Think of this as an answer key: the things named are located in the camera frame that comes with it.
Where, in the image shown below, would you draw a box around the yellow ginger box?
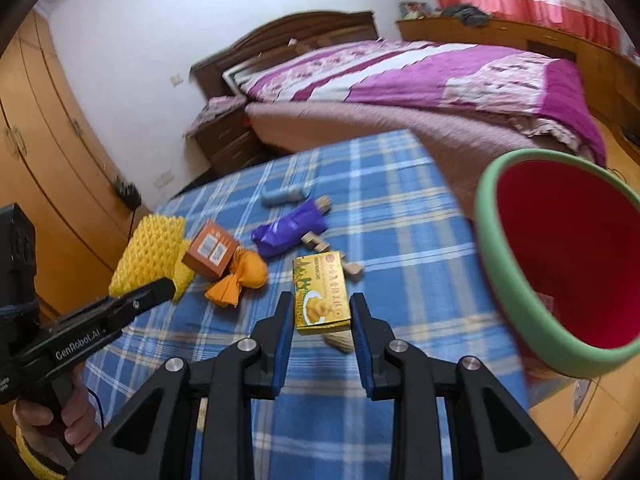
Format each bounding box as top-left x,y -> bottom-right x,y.
293,252 -> 352,335

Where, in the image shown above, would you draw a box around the wooden block strip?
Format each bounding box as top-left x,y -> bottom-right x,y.
300,232 -> 364,281

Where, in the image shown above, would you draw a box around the orange foam net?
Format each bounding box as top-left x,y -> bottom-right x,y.
205,247 -> 269,308

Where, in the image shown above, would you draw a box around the purple plastic wrapper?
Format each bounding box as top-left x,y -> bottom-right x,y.
250,200 -> 328,259

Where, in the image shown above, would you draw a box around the orange cardboard box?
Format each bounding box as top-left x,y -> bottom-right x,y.
182,220 -> 240,282

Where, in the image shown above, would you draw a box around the light blue tube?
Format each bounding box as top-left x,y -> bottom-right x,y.
262,185 -> 310,208

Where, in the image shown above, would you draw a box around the yellow foam net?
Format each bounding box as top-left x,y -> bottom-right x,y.
108,214 -> 195,304

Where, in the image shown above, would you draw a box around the person left hand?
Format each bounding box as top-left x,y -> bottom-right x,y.
12,364 -> 101,456

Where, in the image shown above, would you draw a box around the peanut shell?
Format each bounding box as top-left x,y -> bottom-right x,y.
322,330 -> 355,354
314,195 -> 332,214

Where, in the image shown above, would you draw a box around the blue plaid cloth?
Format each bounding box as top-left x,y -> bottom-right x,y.
84,131 -> 527,479

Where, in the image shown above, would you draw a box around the black bag on wardrobe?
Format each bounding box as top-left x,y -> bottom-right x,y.
113,176 -> 142,211

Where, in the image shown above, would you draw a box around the large wooden wardrobe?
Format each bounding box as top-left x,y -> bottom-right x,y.
1,11 -> 148,322

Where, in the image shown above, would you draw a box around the dark wooden nightstand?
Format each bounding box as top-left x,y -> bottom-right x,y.
186,105 -> 266,178

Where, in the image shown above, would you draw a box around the red bin with green rim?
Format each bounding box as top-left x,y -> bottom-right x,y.
474,150 -> 639,378

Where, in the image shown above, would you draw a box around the folded cloth on nightstand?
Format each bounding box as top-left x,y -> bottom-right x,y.
183,96 -> 246,139

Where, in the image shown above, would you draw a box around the wooden bed with headboard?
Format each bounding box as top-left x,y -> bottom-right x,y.
191,11 -> 606,211

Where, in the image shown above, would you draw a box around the purple floral quilt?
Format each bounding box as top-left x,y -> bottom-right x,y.
240,39 -> 606,166

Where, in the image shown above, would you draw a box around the books on cabinet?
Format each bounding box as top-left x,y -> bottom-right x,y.
399,0 -> 432,20

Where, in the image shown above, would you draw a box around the dark clothes pile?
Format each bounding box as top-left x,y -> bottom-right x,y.
440,3 -> 492,28

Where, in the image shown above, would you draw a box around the long wooden cabinet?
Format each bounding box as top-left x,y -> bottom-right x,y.
396,18 -> 639,160

